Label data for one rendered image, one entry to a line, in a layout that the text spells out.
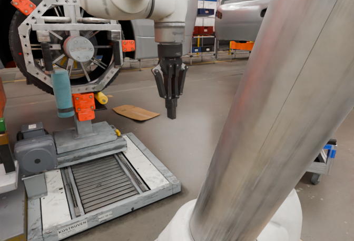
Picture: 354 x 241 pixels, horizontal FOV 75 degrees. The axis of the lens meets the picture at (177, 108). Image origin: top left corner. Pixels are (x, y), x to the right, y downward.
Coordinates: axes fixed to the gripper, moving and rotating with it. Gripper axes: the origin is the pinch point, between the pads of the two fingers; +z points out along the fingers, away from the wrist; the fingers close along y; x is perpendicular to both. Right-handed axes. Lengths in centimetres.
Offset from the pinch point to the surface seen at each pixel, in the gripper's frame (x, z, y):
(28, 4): 90, -37, -25
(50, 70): 68, -6, -23
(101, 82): 87, 7, 7
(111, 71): 87, 1, 14
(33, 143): 70, 30, -37
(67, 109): 77, 18, -17
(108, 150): 90, 57, 7
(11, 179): 34, 26, -47
